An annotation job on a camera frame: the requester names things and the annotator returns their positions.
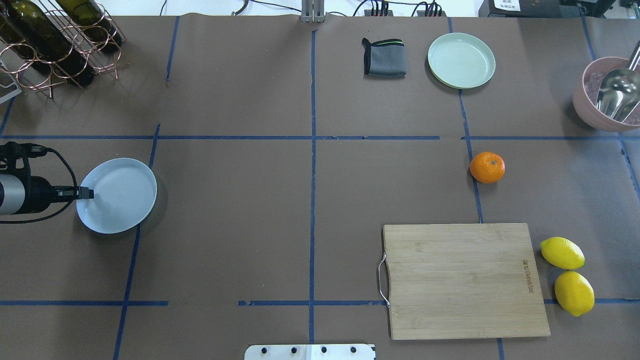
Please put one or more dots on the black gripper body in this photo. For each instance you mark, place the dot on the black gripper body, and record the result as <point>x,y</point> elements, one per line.
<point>39,193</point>

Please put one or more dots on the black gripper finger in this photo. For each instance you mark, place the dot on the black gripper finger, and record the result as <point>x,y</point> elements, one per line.
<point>72,193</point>

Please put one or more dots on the light blue plate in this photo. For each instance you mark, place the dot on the light blue plate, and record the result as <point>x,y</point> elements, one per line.
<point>125,192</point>

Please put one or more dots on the light green plate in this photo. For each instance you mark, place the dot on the light green plate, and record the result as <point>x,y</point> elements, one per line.
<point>461,61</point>

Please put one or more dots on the dark green wine bottle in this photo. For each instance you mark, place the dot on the dark green wine bottle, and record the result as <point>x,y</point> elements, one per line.
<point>49,43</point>

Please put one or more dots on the grey folded cloth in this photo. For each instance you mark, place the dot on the grey folded cloth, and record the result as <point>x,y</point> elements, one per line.
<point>385,58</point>

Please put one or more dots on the wooden cutting board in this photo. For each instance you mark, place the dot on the wooden cutting board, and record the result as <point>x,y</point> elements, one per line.
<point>462,281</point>

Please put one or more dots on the orange fruit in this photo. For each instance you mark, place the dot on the orange fruit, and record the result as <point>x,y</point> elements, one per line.
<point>487,167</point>

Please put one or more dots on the yellow lemon upper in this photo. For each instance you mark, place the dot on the yellow lemon upper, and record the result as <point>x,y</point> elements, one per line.
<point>562,253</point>

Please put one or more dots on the yellow lemon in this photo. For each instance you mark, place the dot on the yellow lemon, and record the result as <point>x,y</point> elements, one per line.
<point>574,293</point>
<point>562,253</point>

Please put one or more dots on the yellow lemon lower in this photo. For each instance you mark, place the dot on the yellow lemon lower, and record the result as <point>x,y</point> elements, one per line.
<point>574,293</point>

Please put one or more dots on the pink bowl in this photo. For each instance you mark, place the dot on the pink bowl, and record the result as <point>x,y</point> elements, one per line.
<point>585,94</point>

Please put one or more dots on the metal scoop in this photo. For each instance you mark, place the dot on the metal scoop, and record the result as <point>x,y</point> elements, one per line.
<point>619,91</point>

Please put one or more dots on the copper wire bottle rack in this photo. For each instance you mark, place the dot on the copper wire bottle rack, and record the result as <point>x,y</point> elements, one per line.
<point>20,63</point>

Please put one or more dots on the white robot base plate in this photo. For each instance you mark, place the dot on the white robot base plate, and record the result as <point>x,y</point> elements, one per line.
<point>332,351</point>

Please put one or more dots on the aluminium frame post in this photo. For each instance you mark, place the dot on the aluminium frame post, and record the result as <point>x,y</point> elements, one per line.
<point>313,11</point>

